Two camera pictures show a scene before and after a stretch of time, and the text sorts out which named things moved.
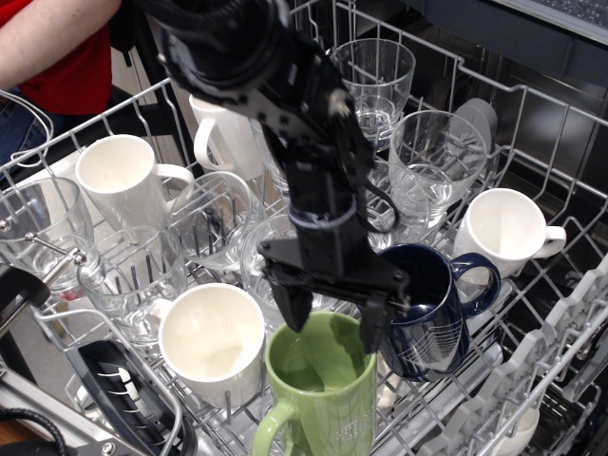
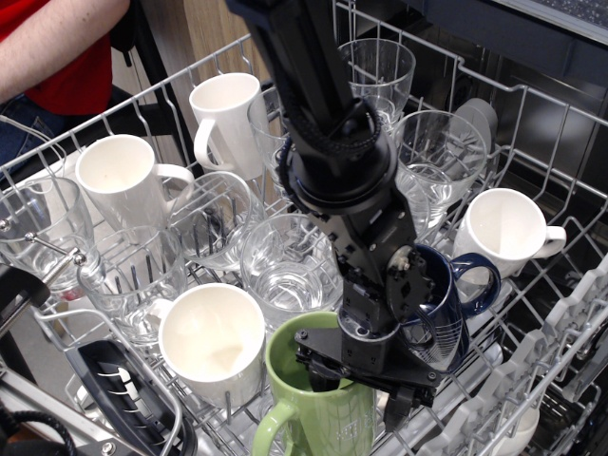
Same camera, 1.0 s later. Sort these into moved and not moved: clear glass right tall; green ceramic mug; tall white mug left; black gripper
Moved: black gripper
Not moved: clear glass right tall; tall white mug left; green ceramic mug
